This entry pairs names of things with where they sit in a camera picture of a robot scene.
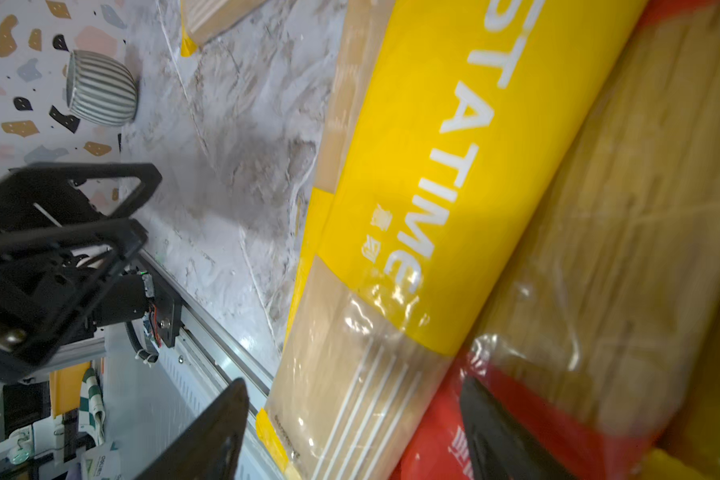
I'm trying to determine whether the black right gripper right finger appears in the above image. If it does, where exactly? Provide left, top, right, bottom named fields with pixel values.
left=460, top=377, right=574, bottom=479

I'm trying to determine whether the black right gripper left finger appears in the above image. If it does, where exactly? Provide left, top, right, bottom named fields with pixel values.
left=137, top=378, right=250, bottom=480

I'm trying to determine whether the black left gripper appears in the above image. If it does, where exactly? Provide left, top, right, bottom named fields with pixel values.
left=0, top=162, right=183, bottom=384

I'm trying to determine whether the red bottom spaghetti bag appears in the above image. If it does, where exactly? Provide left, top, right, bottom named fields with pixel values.
left=394, top=1, right=720, bottom=479

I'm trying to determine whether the yellow Pastatime spaghetti bag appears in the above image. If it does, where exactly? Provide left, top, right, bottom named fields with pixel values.
left=635, top=306, right=720, bottom=479

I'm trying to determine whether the yellow spaghetti bag lying crosswise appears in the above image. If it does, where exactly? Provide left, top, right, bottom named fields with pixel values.
left=180, top=0, right=265, bottom=57

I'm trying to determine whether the yellow spaghetti bag front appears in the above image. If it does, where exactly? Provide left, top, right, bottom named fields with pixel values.
left=257, top=1, right=645, bottom=479

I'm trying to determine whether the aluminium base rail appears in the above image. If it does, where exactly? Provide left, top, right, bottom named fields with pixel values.
left=103, top=253, right=281, bottom=479

